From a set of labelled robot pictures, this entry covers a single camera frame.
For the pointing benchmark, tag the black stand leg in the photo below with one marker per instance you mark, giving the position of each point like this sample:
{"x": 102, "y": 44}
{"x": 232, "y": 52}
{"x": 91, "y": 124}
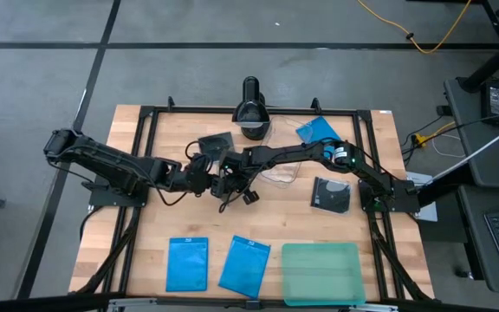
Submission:
{"x": 492, "y": 60}

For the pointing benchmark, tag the black metal table frame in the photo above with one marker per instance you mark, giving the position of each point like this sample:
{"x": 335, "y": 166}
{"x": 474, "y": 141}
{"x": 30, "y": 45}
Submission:
{"x": 189, "y": 110}

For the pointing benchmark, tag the clear plastic bin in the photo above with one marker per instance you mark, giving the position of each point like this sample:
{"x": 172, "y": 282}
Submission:
{"x": 282, "y": 177}

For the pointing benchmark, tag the green translucent plastic bin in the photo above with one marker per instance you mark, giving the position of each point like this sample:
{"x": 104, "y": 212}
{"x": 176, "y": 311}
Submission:
{"x": 323, "y": 273}

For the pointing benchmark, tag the black power adapter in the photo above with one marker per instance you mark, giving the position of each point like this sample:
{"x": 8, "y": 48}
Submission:
{"x": 497, "y": 102}

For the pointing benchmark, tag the dark grey side table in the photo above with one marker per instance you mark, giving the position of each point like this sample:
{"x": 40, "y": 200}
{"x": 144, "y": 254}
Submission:
{"x": 470, "y": 112}

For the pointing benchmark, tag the white rod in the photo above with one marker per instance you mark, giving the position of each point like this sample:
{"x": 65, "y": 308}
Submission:
{"x": 483, "y": 147}

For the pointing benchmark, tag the blue disc case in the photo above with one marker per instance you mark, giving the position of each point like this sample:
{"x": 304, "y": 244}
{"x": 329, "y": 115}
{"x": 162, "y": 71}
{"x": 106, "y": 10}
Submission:
{"x": 316, "y": 130}
{"x": 245, "y": 266}
{"x": 187, "y": 264}

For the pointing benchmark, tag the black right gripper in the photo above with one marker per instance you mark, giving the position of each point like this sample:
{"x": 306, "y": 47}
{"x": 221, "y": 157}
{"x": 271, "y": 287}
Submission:
{"x": 234, "y": 167}

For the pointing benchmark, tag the black crossbeam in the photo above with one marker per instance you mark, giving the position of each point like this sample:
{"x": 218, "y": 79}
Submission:
{"x": 37, "y": 303}

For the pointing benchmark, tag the black caster wheel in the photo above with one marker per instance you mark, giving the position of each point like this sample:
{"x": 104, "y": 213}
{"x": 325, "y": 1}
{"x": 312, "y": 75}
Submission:
{"x": 464, "y": 273}

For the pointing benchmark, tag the silver aluminium bracket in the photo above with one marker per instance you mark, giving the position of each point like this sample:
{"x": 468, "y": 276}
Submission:
{"x": 132, "y": 302}
{"x": 375, "y": 307}

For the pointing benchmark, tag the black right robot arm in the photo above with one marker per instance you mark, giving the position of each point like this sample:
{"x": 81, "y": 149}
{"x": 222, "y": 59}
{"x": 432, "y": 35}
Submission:
{"x": 301, "y": 154}

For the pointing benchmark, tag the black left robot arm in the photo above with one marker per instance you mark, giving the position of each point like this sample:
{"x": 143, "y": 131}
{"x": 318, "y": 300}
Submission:
{"x": 115, "y": 162}

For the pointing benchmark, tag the clear black jewel case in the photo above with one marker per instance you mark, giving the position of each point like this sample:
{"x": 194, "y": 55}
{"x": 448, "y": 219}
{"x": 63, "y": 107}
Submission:
{"x": 332, "y": 195}
{"x": 212, "y": 143}

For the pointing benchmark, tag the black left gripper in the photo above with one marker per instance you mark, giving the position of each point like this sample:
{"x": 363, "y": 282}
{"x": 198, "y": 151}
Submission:
{"x": 202, "y": 175}

